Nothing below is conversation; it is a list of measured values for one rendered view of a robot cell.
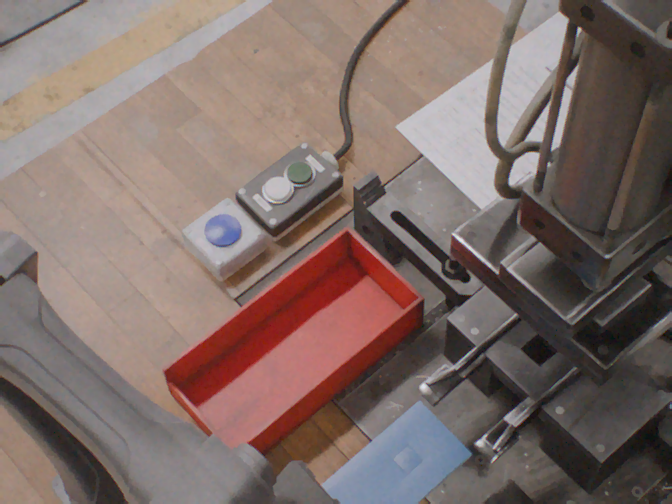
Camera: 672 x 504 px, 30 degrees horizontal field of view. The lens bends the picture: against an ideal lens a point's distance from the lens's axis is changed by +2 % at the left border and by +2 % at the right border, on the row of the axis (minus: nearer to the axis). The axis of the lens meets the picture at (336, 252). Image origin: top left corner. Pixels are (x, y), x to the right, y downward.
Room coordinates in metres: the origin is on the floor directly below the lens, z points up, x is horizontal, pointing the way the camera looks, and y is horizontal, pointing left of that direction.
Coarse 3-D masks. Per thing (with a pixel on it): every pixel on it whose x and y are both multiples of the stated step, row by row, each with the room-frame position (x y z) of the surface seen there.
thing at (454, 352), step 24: (456, 336) 0.56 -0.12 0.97; (456, 360) 0.56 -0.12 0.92; (480, 384) 0.53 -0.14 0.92; (504, 384) 0.51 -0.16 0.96; (552, 432) 0.46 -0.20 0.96; (648, 432) 0.47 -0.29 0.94; (552, 456) 0.46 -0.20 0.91; (576, 456) 0.44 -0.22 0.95; (624, 456) 0.45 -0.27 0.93; (576, 480) 0.43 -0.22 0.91; (600, 480) 0.43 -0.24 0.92
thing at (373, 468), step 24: (384, 432) 0.45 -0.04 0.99; (408, 432) 0.45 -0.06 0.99; (432, 432) 0.45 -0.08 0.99; (360, 456) 0.43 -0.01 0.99; (384, 456) 0.43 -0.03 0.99; (432, 456) 0.43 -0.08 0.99; (456, 456) 0.43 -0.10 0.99; (336, 480) 0.41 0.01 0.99; (360, 480) 0.41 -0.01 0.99; (384, 480) 0.41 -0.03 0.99; (408, 480) 0.41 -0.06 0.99; (432, 480) 0.41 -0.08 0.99
